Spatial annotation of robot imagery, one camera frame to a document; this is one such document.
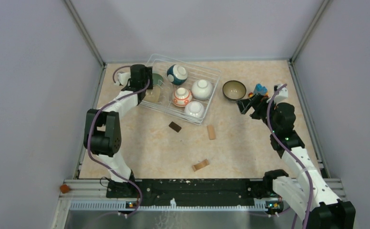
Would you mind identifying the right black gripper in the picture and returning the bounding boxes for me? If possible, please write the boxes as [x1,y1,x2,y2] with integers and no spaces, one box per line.
[236,93,279,133]

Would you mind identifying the celadon green bowl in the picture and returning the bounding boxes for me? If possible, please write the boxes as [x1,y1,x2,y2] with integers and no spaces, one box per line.
[152,73,164,86]

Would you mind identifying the dark blue bowl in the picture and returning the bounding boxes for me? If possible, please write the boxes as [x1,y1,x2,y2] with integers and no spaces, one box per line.
[222,80,247,101]

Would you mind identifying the blue bowl white dots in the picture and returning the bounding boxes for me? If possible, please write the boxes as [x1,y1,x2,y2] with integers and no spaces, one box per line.
[166,64,188,85]

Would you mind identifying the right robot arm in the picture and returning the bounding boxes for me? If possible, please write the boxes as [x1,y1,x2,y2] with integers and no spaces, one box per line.
[236,94,356,229]

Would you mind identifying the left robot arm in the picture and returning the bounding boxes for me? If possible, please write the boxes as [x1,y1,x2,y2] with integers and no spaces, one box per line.
[83,64,153,199]

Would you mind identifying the colourful toy brick car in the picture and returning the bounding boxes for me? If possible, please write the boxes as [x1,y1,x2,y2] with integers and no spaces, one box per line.
[248,83,269,99]

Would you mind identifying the beige ceramic mug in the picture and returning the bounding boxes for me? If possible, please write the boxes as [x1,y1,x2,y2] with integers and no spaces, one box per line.
[143,85,161,103]

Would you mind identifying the white bowl orange pattern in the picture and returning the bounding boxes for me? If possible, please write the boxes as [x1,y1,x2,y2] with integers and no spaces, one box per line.
[172,87,193,107]

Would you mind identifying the light wooden block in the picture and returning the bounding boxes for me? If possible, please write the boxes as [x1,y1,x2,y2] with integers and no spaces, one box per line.
[207,125,216,140]

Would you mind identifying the plain white bowl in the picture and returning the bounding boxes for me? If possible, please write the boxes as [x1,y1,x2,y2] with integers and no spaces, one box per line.
[191,79,213,101]

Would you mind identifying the white bowl front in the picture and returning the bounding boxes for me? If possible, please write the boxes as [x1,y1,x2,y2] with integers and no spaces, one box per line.
[184,101,205,120]

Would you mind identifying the dark brown wooden block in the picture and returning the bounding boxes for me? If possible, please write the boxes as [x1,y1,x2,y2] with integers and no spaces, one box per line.
[169,122,182,133]

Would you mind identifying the tan wooden arch block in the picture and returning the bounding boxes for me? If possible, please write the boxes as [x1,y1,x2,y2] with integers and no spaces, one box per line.
[192,159,210,172]

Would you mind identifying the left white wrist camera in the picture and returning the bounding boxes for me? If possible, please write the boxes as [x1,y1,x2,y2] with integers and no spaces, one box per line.
[114,72,131,86]

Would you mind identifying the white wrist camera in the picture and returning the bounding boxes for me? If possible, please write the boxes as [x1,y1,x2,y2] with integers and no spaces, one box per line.
[114,72,131,86]
[273,84,288,104]

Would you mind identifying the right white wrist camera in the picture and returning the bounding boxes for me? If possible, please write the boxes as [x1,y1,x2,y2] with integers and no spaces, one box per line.
[273,84,288,104]

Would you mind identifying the white wire dish rack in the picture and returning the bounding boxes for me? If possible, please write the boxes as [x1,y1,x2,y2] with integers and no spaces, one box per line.
[141,54,221,125]

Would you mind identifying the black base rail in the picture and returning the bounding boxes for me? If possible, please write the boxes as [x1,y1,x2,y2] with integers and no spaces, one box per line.
[106,178,281,207]

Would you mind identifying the orange block on frame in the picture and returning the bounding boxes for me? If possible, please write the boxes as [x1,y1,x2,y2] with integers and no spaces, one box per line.
[60,184,71,194]

